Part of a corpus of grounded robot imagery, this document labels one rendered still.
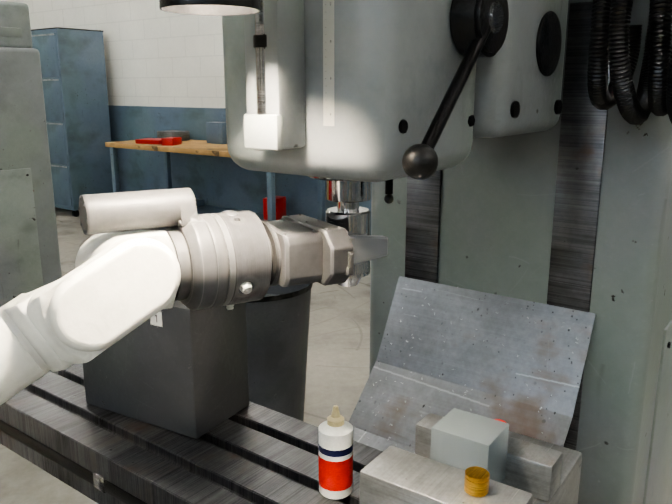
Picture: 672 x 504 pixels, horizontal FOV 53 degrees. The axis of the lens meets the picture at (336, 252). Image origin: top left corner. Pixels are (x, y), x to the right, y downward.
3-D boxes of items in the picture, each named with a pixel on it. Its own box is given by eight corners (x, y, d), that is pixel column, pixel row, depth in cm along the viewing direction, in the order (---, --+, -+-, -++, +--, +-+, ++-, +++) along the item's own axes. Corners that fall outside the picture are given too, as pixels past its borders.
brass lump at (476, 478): (482, 500, 59) (483, 482, 59) (459, 492, 61) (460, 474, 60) (492, 488, 61) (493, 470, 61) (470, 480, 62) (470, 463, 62)
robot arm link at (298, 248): (355, 212, 63) (237, 223, 57) (354, 310, 65) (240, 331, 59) (293, 194, 74) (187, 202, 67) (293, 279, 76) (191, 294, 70)
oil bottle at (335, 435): (339, 504, 77) (339, 417, 75) (311, 492, 79) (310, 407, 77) (359, 488, 80) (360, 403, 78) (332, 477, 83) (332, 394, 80)
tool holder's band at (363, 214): (316, 219, 70) (316, 209, 70) (346, 213, 74) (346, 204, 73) (350, 225, 67) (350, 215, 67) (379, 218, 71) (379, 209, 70)
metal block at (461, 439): (485, 502, 64) (489, 445, 62) (428, 482, 67) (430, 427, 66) (506, 477, 68) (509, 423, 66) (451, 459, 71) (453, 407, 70)
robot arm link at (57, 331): (197, 286, 57) (55, 389, 52) (165, 275, 64) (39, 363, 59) (155, 222, 55) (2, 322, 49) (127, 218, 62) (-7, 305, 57)
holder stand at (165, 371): (196, 440, 91) (188, 300, 86) (84, 404, 102) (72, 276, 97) (250, 405, 101) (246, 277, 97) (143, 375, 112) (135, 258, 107)
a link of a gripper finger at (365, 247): (383, 259, 71) (333, 267, 68) (384, 230, 70) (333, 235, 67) (392, 263, 70) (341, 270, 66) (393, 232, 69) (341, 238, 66)
